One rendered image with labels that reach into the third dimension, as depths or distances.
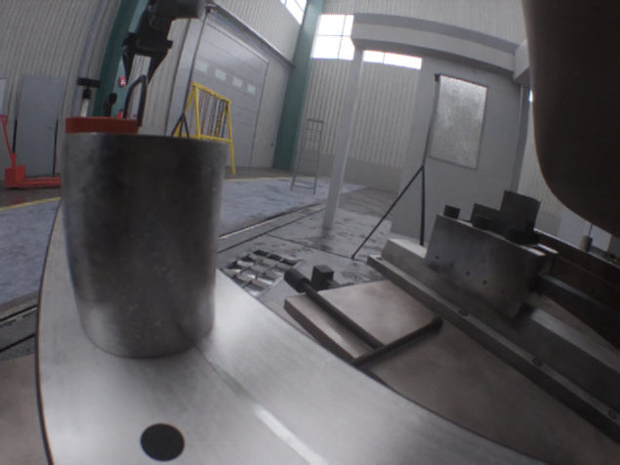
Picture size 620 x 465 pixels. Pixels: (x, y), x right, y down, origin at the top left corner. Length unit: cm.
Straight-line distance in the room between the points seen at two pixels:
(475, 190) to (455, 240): 216
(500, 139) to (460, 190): 77
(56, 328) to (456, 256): 101
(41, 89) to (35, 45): 104
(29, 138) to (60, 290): 666
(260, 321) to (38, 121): 681
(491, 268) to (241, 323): 86
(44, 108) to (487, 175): 781
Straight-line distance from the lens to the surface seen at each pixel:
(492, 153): 322
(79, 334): 15
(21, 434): 64
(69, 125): 48
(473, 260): 97
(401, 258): 130
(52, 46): 722
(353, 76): 336
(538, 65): 16
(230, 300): 17
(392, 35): 332
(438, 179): 305
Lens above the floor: 78
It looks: 15 degrees down
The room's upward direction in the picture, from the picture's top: 10 degrees clockwise
